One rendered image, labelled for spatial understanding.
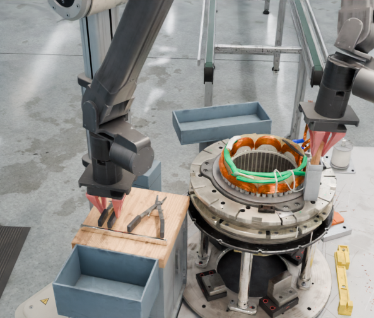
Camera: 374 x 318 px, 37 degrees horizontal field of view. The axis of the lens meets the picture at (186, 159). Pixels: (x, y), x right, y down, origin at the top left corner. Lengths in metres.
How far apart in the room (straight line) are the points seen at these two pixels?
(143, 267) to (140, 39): 0.45
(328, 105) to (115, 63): 0.39
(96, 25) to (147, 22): 0.53
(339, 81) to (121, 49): 0.39
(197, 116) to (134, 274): 0.58
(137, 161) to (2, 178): 2.27
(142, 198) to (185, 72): 3.01
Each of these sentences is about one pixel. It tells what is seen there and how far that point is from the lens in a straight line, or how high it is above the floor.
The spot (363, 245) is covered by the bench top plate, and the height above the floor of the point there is 0.78.
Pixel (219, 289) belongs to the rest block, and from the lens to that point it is 1.35.
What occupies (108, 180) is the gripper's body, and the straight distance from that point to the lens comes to 1.06.
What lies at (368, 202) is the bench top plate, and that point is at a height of 0.78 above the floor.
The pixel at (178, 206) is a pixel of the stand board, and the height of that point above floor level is 1.07.
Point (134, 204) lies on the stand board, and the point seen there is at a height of 1.06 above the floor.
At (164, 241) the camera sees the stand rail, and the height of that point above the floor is 1.08.
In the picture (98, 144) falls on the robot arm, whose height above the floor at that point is 1.27.
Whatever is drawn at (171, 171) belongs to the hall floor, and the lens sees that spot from 3.11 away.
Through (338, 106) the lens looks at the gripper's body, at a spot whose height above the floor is 1.32.
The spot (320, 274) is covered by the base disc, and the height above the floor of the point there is 0.80.
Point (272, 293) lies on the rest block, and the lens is 1.33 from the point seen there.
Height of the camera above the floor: 1.82
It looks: 35 degrees down
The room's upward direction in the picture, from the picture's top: straight up
